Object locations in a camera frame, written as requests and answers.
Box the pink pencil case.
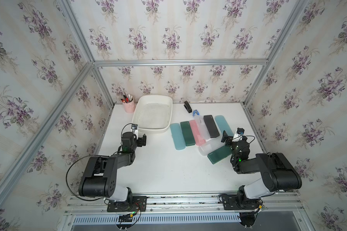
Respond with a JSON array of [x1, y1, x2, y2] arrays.
[[189, 120, 206, 146]]

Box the white plastic storage box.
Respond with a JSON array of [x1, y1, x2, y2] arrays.
[[132, 95, 173, 135]]

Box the light teal pencil case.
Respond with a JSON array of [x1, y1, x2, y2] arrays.
[[170, 123, 186, 151], [215, 115, 234, 136]]

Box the dark green pencil case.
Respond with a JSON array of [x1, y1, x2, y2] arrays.
[[207, 146, 232, 165], [180, 121, 196, 146]]

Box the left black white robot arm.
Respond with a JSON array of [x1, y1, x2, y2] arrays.
[[78, 132, 147, 204]]

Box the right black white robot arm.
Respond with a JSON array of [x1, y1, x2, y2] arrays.
[[221, 131, 302, 208]]

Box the black pencil case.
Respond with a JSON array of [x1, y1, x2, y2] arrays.
[[203, 115, 220, 138]]

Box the dark green pencil case front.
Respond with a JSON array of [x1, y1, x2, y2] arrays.
[[207, 146, 232, 165]]

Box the clear pencil case front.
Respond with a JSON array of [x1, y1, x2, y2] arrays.
[[198, 137, 225, 157]]

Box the pink pen holder cup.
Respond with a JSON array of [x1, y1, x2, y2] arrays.
[[122, 101, 135, 114]]

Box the blue white small clip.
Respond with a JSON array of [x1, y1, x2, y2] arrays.
[[192, 110, 200, 117]]

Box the pens in cup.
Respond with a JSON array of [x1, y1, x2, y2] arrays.
[[120, 94, 134, 104]]

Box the black stapler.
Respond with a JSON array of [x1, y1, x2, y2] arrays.
[[184, 101, 192, 113]]

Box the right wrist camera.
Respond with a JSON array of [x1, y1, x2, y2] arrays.
[[233, 128, 245, 140]]

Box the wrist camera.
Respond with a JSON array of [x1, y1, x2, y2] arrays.
[[233, 128, 245, 140], [131, 124, 138, 135]]

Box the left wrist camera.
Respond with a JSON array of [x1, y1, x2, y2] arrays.
[[131, 124, 138, 135]]

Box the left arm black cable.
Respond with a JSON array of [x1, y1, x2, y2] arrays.
[[65, 155, 105, 202]]

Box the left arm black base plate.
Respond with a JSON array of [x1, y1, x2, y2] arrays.
[[107, 196, 147, 212]]

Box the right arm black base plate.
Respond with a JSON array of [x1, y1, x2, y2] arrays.
[[219, 194, 262, 210]]

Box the aluminium front rail frame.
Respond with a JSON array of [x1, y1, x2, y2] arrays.
[[57, 192, 314, 231]]

